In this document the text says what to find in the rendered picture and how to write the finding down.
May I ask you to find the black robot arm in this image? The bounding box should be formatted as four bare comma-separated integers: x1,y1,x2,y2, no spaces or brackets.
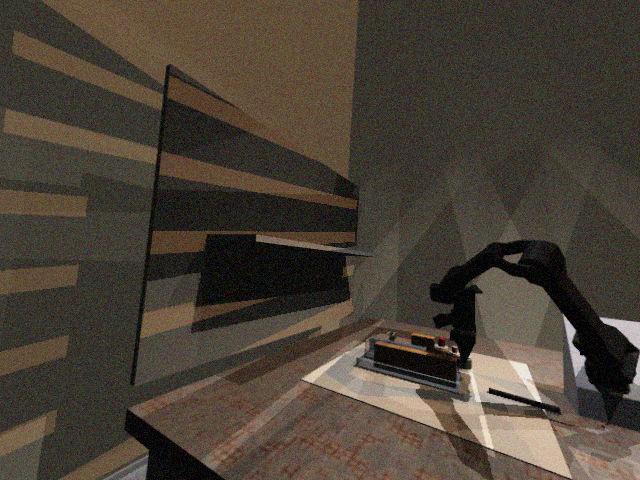
429,239,640,393

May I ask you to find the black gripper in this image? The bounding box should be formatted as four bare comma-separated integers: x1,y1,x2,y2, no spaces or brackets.
450,306,476,363

